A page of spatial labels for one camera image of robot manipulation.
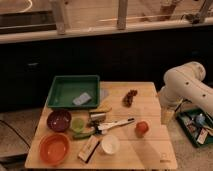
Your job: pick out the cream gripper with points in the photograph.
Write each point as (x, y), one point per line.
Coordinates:
(166, 115)

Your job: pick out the red apple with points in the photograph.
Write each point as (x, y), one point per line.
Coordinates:
(141, 128)

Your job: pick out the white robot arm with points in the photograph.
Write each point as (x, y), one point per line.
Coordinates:
(184, 82)

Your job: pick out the white paper cup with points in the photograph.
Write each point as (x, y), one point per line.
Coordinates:
(110, 144)

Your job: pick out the small metal cup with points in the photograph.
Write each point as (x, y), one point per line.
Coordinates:
(98, 117)

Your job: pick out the small green cup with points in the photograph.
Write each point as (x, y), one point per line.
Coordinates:
(77, 125)

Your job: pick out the green crate with items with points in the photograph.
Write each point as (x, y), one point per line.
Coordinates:
(197, 126)

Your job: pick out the bunch of dark grapes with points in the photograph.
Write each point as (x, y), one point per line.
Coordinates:
(128, 98)

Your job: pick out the yellow banana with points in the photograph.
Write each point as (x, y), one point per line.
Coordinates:
(100, 110)

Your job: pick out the grey sponge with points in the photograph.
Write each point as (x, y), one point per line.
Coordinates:
(82, 99)

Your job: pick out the green cucumber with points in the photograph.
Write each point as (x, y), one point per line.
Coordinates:
(79, 136)

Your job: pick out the beige box with black edge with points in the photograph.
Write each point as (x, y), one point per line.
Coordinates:
(88, 148)

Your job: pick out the green plastic tray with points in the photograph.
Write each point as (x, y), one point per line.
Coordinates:
(65, 89)

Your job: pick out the dark red bowl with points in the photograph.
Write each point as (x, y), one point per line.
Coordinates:
(59, 120)

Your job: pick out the orange plastic bowl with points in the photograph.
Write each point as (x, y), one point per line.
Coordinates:
(54, 148)

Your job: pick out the white handled knife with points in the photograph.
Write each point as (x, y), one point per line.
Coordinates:
(109, 125)

